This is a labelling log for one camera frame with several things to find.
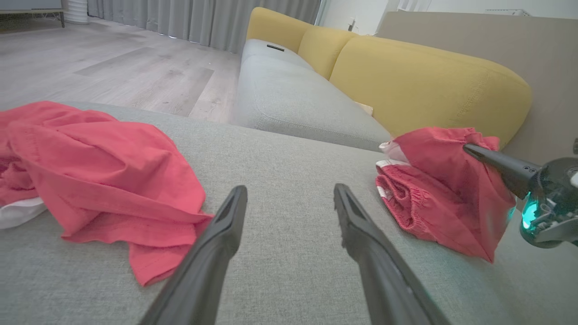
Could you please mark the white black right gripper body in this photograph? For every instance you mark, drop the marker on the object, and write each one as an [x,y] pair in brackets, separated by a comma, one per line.
[555,203]

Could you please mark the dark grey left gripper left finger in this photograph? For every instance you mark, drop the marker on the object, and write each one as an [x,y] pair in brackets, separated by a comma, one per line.
[198,280]

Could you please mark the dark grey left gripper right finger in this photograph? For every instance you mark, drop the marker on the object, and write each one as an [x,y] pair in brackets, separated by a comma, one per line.
[388,280]

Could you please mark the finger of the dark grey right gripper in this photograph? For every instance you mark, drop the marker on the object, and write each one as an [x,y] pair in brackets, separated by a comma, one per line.
[505,167]

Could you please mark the red shorts with white trim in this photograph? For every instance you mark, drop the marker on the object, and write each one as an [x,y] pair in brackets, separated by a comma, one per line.
[442,198]

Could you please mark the red white number 23 jersey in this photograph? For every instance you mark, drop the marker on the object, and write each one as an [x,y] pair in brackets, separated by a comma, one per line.
[104,171]

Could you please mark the beige partition panel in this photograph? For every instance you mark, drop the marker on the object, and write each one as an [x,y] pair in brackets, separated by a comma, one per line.
[496,40]

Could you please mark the beige tag between cushions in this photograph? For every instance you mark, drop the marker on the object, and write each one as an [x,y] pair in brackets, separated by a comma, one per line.
[365,108]

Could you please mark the white box device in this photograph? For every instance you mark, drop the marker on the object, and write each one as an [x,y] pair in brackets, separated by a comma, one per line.
[508,12]

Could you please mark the white slatted shutter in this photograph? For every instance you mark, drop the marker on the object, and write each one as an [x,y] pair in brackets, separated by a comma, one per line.
[413,4]

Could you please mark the grey sofa seat cushion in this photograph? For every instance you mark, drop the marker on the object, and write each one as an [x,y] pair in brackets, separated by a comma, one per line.
[257,49]
[293,99]

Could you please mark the small yellow sofa backrest cushion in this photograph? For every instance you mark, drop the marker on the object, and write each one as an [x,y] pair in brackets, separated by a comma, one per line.
[323,49]

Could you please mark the small black remote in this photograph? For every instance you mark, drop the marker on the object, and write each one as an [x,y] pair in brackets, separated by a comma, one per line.
[275,47]

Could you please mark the grey pleated curtain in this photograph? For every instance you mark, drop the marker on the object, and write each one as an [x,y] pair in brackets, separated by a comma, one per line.
[203,20]

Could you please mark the yellow sofa end armrest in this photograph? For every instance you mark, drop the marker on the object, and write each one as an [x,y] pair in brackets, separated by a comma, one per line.
[275,27]

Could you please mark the white ribbed plant pot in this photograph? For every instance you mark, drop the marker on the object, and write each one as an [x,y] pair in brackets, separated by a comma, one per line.
[76,11]

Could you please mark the grey low television cabinet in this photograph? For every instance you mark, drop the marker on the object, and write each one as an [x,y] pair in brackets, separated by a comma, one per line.
[27,6]

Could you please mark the small dark wall fitting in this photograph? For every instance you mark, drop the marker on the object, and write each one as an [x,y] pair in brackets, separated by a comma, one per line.
[351,25]

